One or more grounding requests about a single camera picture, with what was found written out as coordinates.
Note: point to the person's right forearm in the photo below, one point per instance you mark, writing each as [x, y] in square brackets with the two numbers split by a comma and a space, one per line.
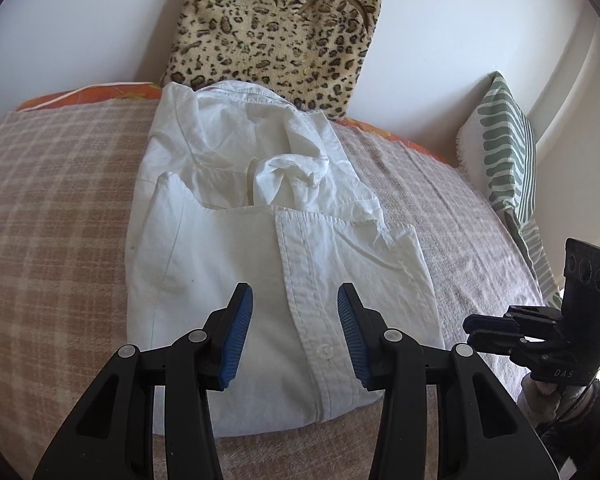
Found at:
[595, 440]

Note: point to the white shirt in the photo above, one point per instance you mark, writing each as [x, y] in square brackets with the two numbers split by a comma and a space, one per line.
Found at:
[220, 260]

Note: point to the person's right hand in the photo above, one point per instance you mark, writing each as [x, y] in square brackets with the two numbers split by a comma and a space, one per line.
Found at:
[542, 402]

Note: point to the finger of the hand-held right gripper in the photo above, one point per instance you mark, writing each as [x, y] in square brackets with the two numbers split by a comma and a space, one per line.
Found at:
[495, 342]
[490, 323]

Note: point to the green striped pillow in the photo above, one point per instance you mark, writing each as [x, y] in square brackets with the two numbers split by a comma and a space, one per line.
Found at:
[505, 150]

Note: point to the leopard print pillow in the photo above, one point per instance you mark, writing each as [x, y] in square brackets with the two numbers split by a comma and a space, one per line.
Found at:
[260, 35]

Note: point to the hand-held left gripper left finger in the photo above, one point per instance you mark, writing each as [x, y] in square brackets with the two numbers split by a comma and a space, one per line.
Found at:
[237, 340]

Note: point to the beige plaid blanket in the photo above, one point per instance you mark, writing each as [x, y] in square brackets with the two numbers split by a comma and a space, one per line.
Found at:
[45, 235]

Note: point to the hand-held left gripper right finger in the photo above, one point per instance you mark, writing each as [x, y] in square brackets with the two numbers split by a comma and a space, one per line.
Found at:
[352, 340]

